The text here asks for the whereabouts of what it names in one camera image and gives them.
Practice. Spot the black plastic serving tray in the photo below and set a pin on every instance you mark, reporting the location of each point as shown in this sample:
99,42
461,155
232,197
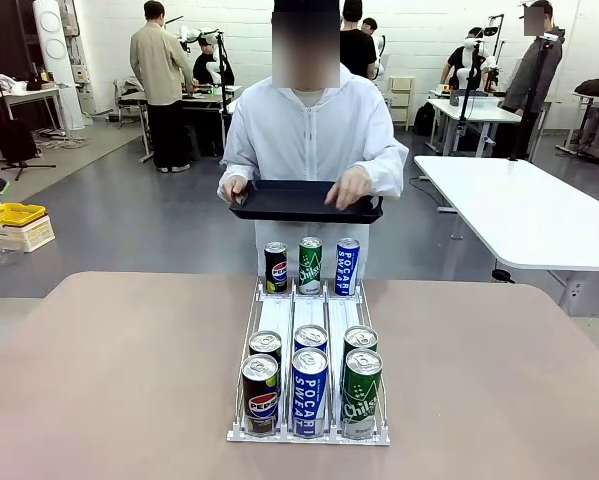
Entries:
289,200

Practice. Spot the black Pepsi can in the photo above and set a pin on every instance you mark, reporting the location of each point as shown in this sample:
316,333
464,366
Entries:
275,270
265,342
260,400

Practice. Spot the green Chilsung cider can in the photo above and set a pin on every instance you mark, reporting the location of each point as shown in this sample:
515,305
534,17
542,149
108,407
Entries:
360,337
310,267
361,400

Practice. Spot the person's right forearm white sleeve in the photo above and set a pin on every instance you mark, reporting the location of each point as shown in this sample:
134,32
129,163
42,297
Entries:
234,165

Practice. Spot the person's left forearm white sleeve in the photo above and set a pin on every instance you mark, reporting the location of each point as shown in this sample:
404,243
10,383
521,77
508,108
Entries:
389,170

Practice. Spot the person in black top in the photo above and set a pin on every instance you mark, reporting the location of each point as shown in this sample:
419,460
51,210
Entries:
206,67

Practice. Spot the person in white hoodie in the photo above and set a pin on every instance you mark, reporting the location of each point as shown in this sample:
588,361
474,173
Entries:
304,130

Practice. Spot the person in black t-shirt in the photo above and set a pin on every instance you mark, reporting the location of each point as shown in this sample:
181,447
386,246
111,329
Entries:
355,50

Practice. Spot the person in grey hoodie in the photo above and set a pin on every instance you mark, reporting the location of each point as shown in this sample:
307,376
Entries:
534,75

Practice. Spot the person's right hand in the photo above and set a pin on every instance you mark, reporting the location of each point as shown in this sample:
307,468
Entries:
230,186

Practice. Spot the person's left hand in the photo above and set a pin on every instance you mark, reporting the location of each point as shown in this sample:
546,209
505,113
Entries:
350,187

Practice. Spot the yellow plastic crate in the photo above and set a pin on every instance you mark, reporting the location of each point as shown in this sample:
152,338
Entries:
11,214

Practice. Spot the black floor tripod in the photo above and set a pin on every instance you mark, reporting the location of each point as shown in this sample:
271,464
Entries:
19,145

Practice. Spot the white plastic crate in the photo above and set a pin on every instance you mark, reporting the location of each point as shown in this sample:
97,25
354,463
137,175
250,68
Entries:
24,237

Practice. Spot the clear plastic bowl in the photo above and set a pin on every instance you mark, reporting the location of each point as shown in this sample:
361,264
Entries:
1,255

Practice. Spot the white side table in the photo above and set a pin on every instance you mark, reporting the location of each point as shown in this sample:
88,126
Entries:
29,95

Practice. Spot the tall white air conditioner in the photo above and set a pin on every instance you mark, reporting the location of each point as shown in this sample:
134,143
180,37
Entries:
54,60

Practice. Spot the man in beige jacket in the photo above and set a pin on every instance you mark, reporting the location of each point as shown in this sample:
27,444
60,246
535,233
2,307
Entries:
159,65

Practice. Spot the grey background desk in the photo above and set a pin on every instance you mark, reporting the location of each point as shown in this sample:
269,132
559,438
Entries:
204,97

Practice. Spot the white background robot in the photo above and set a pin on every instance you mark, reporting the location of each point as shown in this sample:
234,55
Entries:
191,35
466,55

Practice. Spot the blue Pocari Sweat can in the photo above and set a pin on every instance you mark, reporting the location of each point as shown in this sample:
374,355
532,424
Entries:
347,267
309,400
310,336

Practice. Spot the white drawer cart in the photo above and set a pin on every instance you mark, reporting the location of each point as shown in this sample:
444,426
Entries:
401,100

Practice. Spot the black backpack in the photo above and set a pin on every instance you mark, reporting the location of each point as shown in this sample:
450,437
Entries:
425,120

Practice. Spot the white background desk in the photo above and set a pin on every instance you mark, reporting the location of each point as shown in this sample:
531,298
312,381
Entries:
479,112

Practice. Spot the large white table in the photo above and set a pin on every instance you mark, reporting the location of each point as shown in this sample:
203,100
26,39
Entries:
519,210

